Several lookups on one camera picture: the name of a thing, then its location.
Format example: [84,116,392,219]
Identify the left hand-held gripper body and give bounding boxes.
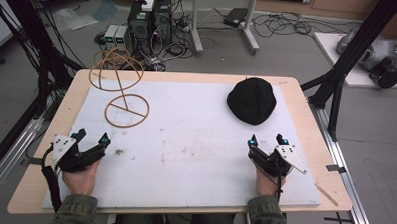
[50,133,108,175]

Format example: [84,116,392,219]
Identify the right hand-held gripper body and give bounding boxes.
[246,142,309,180]

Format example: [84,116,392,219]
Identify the person's right hand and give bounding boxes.
[255,166,288,198]

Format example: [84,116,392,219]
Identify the person's left hand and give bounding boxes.
[61,157,102,197]

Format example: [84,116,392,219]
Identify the black tape strip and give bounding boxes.
[324,163,348,174]
[19,156,43,168]

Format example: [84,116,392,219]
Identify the black hat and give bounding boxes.
[225,75,279,127]

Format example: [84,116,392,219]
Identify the thin wooden stick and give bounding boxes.
[314,183,340,208]

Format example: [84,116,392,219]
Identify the white foam mat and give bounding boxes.
[40,76,326,219]

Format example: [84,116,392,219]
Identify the black tape cross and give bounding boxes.
[323,210,354,224]

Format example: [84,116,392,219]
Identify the white floor board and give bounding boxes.
[310,31,397,90]

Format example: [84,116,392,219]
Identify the grey box green display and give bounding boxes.
[103,24,119,47]
[114,24,129,47]

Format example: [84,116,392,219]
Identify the grey metal stand leg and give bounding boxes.
[241,0,262,56]
[187,0,206,57]

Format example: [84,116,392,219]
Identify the clear plastic sheet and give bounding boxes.
[51,6,100,33]

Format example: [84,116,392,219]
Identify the black computer tower green label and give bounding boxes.
[125,0,155,55]

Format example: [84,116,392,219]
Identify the black device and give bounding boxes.
[367,56,397,90]

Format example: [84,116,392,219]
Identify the black flat box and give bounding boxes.
[222,7,250,29]

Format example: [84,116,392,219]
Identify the grey rounded shell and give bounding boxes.
[335,26,397,74]

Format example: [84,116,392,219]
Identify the white box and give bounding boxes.
[140,0,155,13]

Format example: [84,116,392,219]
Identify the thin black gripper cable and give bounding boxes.
[268,160,285,203]

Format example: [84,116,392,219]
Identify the thick black sleeved cable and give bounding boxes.
[38,144,65,213]

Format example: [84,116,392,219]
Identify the wooden ring hat stand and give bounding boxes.
[86,45,153,130]

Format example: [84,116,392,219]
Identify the aluminium rail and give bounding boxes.
[304,98,382,224]
[0,114,49,212]

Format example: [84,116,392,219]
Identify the black metal frame post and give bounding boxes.
[0,0,88,186]
[298,0,397,144]

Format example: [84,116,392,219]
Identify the tangle of cables by computers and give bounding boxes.
[134,13,199,74]

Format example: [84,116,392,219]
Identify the tangle of black floor cables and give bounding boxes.
[251,11,326,41]

